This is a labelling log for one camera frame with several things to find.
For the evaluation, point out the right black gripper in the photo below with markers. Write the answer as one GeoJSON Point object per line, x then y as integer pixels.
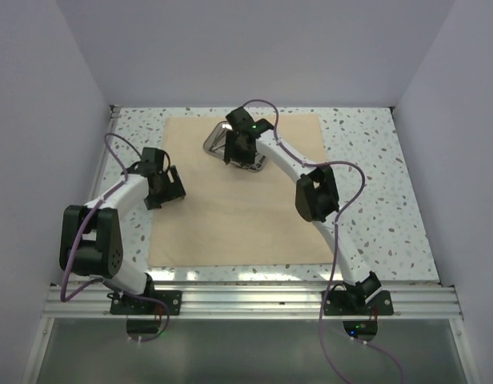
{"type": "Point", "coordinates": [231, 154]}

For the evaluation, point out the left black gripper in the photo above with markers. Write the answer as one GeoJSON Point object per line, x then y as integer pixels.
{"type": "Point", "coordinates": [174, 190]}

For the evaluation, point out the steel instrument tray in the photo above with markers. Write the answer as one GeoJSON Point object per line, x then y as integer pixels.
{"type": "Point", "coordinates": [214, 145]}

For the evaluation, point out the beige surgical cloth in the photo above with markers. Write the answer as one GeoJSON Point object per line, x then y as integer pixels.
{"type": "Point", "coordinates": [230, 216]}

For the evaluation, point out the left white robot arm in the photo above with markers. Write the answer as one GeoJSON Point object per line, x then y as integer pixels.
{"type": "Point", "coordinates": [91, 248]}

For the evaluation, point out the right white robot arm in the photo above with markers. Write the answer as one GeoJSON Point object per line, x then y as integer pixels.
{"type": "Point", "coordinates": [316, 201]}

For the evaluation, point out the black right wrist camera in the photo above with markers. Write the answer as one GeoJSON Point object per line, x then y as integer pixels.
{"type": "Point", "coordinates": [242, 122]}

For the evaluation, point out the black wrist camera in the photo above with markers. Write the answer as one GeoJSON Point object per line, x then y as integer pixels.
{"type": "Point", "coordinates": [242, 122]}
{"type": "Point", "coordinates": [155, 159]}

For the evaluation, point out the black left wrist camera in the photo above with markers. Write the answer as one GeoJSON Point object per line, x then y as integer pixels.
{"type": "Point", "coordinates": [155, 159]}

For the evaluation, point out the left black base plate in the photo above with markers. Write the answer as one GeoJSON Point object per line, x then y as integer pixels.
{"type": "Point", "coordinates": [168, 301]}

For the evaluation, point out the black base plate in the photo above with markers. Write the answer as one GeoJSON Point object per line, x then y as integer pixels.
{"type": "Point", "coordinates": [340, 302]}
{"type": "Point", "coordinates": [168, 301]}

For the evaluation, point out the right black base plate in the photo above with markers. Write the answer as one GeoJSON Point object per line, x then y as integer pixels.
{"type": "Point", "coordinates": [340, 302]}

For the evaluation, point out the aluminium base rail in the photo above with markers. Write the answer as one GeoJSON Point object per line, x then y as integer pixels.
{"type": "Point", "coordinates": [274, 301]}

